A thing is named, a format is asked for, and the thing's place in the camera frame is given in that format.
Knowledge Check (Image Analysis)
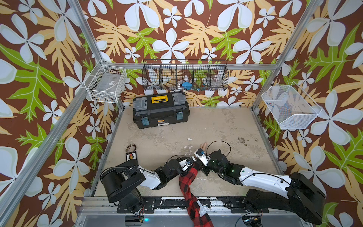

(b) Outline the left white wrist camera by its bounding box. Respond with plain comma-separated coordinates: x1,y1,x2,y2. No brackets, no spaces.
179,157,196,171

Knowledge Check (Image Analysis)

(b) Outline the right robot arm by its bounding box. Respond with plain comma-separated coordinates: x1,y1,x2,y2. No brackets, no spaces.
195,148,326,225

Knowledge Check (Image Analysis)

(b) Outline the beaded keychain tag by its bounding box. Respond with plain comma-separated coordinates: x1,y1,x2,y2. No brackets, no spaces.
126,143,137,161

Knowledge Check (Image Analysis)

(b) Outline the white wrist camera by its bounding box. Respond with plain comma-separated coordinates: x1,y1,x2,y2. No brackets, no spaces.
194,148,210,166
179,157,196,171

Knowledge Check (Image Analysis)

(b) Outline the white wire basket left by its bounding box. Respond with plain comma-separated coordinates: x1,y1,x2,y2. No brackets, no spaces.
85,61,128,104

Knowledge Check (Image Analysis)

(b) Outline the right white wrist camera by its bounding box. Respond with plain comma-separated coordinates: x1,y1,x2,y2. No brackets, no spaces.
194,148,210,166

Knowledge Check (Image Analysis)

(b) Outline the white mesh basket right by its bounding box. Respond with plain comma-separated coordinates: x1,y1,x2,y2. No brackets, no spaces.
262,82,323,130

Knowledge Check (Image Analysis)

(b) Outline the black wire basket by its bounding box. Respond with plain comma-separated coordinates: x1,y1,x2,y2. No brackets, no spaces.
141,59,229,91

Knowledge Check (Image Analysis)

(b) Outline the mannequin hand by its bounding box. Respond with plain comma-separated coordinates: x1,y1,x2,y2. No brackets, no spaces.
200,142,208,151

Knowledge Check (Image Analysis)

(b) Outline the red plaid sleeved forearm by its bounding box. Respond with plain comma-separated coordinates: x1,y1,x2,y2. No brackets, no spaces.
179,164,214,227

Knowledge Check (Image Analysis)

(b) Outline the black toolbox yellow label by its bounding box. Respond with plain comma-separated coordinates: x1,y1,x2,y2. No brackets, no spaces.
132,91,190,129

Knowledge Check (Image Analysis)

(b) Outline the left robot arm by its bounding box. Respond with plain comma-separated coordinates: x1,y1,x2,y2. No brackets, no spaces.
100,157,196,214

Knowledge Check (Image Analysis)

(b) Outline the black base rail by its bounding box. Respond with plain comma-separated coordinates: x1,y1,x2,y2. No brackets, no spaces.
116,196,253,214

